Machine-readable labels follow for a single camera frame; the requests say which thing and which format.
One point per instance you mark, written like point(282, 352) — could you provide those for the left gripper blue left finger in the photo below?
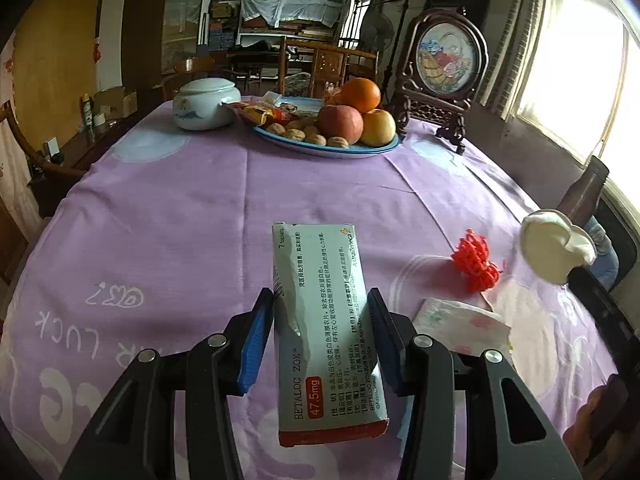
point(255, 331)

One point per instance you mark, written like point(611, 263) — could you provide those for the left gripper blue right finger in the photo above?
point(390, 333)

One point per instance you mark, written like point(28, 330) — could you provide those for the white red medicine box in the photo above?
point(330, 383)

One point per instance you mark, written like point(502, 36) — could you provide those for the white floral paper napkin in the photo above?
point(463, 328)

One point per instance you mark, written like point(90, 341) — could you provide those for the crushed white paper cup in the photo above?
point(552, 245)

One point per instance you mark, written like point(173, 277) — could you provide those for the red foam fruit net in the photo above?
point(471, 257)

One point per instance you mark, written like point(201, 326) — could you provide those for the person's right hand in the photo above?
point(577, 437)

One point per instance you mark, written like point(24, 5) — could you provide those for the silver metal bottle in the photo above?
point(580, 201)

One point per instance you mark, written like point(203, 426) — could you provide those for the purple tablecloth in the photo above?
point(169, 235)

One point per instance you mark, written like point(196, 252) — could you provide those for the yellow apple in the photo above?
point(379, 128)

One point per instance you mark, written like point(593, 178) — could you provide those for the red apple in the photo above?
point(340, 120)

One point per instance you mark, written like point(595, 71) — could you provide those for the orange fruit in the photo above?
point(360, 93)

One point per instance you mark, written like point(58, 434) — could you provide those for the blue fruit plate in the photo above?
point(290, 122)

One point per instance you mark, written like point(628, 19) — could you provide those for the white ceramic lidded jar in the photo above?
point(205, 104)

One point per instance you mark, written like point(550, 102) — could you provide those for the wooden armchair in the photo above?
point(48, 180)

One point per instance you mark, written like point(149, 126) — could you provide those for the round embroidered screen ornament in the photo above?
point(441, 66)

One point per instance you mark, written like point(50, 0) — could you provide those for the wooden chair behind table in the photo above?
point(330, 67)

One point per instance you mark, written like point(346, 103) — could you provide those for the checked window curtain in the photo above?
point(508, 65)

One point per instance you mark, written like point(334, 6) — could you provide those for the brown glass cabinet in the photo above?
point(141, 54)

